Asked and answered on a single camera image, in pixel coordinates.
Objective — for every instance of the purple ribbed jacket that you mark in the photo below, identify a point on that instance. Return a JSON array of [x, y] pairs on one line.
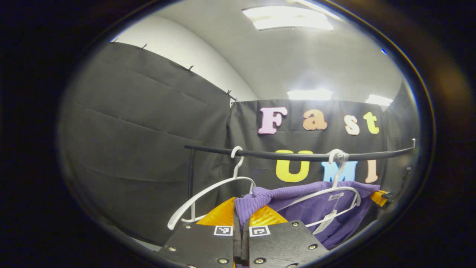
[[308, 208]]

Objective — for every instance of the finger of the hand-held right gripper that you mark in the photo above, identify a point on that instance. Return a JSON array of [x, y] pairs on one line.
[[377, 198]]

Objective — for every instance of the large ceiling light panel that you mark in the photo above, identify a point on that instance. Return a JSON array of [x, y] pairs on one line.
[[288, 18]]

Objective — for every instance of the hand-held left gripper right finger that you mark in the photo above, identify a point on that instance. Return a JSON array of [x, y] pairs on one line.
[[282, 242]]

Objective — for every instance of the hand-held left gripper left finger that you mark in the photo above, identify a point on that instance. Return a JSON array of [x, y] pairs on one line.
[[208, 245]]

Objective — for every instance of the black backdrop cloth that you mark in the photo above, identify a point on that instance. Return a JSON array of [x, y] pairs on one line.
[[141, 130]]

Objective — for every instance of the white plastic hanger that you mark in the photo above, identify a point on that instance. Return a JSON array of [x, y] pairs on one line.
[[237, 167], [337, 175]]

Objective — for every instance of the black metal clothes rack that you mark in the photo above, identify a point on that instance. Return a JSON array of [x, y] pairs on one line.
[[297, 156]]

